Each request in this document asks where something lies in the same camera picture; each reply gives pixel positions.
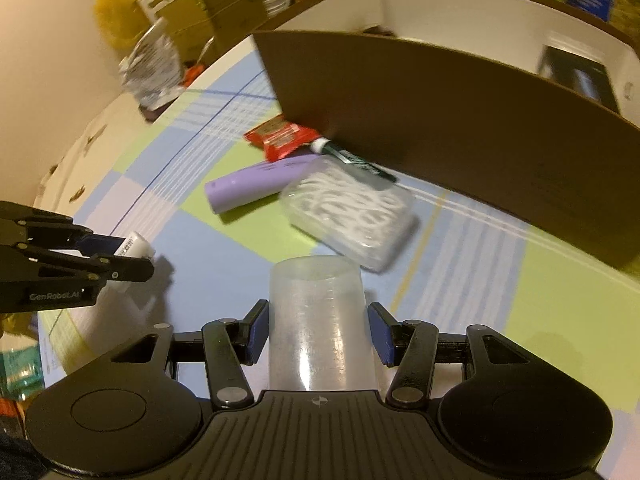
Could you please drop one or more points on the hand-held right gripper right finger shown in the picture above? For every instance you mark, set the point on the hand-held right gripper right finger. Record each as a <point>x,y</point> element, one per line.
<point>380,332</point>

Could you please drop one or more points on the checked cloth covered desktop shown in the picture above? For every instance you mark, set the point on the checked cloth covered desktop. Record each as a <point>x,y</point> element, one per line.
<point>200,240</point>

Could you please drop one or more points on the green lip balm tube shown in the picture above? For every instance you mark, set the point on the green lip balm tube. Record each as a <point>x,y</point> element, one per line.
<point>350,157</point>

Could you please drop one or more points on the clear plastic cup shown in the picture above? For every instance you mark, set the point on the clear plastic cup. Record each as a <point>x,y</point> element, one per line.
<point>320,320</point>

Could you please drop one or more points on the purple tube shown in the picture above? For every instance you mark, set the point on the purple tube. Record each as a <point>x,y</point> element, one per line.
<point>250,185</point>

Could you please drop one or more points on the black product box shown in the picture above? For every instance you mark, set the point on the black product box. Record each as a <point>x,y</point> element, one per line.
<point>575,77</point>

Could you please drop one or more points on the brown cardboard box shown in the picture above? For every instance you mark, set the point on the brown cardboard box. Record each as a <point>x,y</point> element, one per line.
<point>450,125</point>

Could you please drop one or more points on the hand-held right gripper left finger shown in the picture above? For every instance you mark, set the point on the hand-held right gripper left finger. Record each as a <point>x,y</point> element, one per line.
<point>257,332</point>

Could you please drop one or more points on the olive carton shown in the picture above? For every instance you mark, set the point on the olive carton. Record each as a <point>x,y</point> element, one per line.
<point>232,0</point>

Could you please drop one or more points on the small white bottle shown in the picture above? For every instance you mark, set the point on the small white bottle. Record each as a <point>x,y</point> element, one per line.
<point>136,246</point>

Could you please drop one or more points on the clear floss pick box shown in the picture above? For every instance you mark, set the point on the clear floss pick box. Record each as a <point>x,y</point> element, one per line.
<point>350,210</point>

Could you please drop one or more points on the red candy packet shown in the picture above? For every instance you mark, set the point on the red candy packet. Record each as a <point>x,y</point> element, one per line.
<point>280,137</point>

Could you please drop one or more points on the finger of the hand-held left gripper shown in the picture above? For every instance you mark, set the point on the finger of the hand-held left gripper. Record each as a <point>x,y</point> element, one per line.
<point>102,245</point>
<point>130,270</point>

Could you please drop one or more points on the brown carton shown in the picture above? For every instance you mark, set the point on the brown carton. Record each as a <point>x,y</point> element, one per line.
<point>187,22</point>

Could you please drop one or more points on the orange red ornament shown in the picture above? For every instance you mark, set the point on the orange red ornament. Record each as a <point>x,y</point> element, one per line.
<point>193,76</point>

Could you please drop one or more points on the yellow plastic bag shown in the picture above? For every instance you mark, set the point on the yellow plastic bag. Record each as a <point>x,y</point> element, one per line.
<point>120,5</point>

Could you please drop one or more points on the teal packet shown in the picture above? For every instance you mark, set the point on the teal packet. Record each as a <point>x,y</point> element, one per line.
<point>20,367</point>

